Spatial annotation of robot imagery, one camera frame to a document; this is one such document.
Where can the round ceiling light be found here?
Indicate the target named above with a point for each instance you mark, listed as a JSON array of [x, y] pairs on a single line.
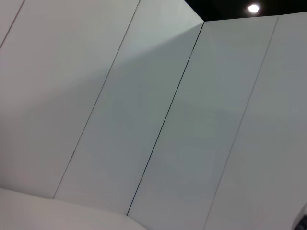
[[253, 8]]

